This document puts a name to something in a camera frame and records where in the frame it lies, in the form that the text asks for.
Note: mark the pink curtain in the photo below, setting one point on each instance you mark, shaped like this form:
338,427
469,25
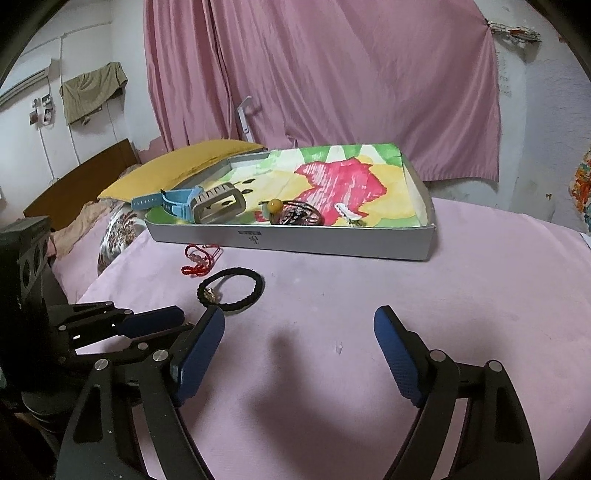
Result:
346,83

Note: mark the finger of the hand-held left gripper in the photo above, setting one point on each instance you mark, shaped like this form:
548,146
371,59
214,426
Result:
152,321
138,346

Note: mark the grey box with painted lining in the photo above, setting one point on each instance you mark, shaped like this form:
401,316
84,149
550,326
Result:
323,240

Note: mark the beige watch case frame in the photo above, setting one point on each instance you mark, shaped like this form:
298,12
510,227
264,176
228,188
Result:
210,213

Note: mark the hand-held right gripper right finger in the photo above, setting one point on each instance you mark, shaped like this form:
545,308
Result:
399,355

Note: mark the wooden headboard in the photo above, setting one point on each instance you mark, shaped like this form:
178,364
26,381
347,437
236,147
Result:
78,182

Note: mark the peach cloth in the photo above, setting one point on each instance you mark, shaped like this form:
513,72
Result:
78,228

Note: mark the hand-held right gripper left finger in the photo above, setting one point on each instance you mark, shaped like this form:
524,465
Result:
201,355

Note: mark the floral satin pillow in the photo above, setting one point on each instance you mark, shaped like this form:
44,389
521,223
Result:
122,233

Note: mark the white hair clip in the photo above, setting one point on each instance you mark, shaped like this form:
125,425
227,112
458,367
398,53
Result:
348,213

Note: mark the yellow pillow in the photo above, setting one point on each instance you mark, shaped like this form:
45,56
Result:
184,164

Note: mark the white air conditioner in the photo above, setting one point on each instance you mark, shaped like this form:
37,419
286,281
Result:
23,85

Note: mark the small wall shelf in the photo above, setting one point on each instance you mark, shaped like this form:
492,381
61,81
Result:
515,33

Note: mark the colourful figure wall poster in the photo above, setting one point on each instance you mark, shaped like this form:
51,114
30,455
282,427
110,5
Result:
584,184

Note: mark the pink bed sheet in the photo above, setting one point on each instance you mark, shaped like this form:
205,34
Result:
485,300

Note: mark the olive green hanging cloth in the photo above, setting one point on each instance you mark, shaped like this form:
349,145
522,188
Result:
90,90

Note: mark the light blue smart watch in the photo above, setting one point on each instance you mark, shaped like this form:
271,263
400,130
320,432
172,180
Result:
178,203

